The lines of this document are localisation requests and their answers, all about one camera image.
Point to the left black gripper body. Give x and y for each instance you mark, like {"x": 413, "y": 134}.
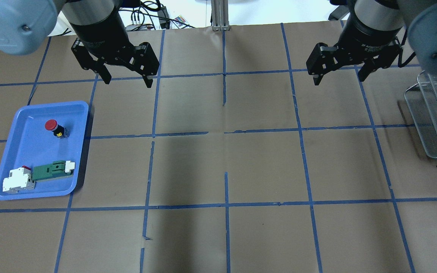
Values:
{"x": 96, "y": 27}

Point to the red emergency stop button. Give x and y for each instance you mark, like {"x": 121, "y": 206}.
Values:
{"x": 58, "y": 131}

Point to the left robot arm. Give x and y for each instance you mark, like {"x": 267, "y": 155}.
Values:
{"x": 101, "y": 40}

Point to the aluminium frame post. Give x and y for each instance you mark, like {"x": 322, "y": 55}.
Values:
{"x": 219, "y": 15}

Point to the green terminal block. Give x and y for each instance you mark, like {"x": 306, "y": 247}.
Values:
{"x": 55, "y": 170}

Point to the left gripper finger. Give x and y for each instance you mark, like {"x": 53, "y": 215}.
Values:
{"x": 103, "y": 72}
{"x": 148, "y": 80}

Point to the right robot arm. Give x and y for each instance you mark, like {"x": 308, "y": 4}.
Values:
{"x": 369, "y": 37}

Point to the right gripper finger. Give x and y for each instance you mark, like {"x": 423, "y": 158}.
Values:
{"x": 367, "y": 68}
{"x": 317, "y": 78}

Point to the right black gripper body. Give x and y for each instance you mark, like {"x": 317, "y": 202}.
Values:
{"x": 373, "y": 33}

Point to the blue plastic tray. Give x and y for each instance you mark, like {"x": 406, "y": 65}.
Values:
{"x": 30, "y": 144}

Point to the white circuit breaker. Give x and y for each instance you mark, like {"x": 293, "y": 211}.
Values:
{"x": 17, "y": 180}

